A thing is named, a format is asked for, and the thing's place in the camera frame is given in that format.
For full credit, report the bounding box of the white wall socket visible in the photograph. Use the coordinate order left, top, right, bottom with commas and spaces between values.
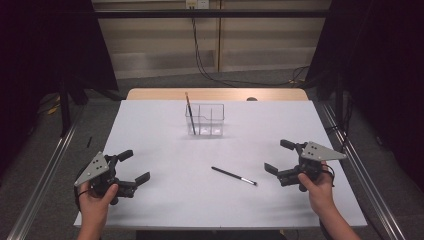
185, 0, 210, 10

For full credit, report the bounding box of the person's right hand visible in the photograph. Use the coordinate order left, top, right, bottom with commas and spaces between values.
297, 161, 335, 215

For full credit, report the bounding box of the black horizontal frame bar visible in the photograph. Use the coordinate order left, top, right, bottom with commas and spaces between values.
93, 9, 331, 19

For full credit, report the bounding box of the person's left hand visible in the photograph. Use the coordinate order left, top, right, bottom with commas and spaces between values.
78, 181, 119, 221

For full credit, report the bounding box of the black pen with orange end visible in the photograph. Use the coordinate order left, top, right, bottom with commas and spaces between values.
184, 92, 197, 136

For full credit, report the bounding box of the clear plastic organizer box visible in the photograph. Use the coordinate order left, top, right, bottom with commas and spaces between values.
184, 102, 225, 137

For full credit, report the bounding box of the wooden table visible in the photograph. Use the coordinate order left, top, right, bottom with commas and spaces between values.
125, 87, 310, 102

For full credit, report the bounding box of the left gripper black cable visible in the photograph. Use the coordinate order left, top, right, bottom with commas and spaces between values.
73, 168, 94, 212

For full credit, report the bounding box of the black pen with silver tip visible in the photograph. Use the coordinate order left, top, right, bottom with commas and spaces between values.
211, 166, 258, 187

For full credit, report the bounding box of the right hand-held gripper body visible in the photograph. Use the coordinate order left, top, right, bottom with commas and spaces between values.
278, 141, 348, 193

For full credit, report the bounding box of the aluminium floor rail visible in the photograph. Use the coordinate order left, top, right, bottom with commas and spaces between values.
319, 101, 406, 240
6, 109, 84, 240

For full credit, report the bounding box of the white table cover sheet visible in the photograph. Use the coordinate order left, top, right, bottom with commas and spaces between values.
73, 99, 368, 230

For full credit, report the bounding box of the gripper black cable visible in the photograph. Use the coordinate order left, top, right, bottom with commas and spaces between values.
73, 168, 94, 212
318, 163, 336, 240

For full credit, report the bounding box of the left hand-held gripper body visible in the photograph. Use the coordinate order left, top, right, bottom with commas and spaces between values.
73, 151, 138, 206

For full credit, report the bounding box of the black wall cable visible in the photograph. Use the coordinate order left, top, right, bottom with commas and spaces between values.
190, 16, 311, 88

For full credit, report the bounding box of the black metal stand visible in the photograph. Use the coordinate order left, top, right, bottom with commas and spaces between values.
59, 78, 73, 138

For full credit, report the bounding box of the black curtain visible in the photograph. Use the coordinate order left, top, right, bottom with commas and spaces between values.
0, 0, 119, 174
304, 0, 424, 183

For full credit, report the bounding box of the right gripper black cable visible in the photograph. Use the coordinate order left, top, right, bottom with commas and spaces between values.
318, 163, 336, 240

